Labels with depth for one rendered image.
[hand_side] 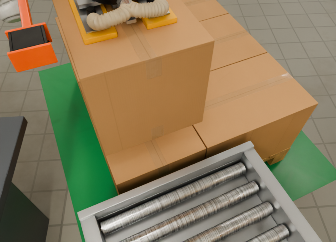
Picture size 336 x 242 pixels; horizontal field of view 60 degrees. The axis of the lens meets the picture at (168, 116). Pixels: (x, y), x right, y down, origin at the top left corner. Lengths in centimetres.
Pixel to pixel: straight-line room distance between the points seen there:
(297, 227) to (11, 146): 100
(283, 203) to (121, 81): 70
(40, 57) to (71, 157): 130
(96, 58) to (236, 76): 87
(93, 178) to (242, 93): 98
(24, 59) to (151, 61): 33
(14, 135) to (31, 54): 52
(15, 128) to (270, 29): 229
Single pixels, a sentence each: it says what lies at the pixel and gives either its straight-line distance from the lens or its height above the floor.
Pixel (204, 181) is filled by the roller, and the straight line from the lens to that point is 116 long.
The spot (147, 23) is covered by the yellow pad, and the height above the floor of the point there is 107.
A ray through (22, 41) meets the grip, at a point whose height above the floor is 121.
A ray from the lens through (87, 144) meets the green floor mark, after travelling 194.
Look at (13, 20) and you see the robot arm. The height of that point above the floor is 104.
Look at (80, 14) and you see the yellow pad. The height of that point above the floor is 108.
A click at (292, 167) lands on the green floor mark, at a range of 194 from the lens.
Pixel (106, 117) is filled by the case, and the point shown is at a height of 87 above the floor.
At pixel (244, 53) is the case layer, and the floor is 54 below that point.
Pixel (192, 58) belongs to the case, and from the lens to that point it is 89.
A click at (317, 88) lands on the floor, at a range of 243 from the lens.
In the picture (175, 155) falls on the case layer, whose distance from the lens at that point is 121.
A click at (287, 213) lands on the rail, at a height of 59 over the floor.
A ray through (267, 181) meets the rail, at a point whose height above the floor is 60.
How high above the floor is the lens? 159
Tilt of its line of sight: 53 degrees down
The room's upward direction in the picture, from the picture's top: straight up
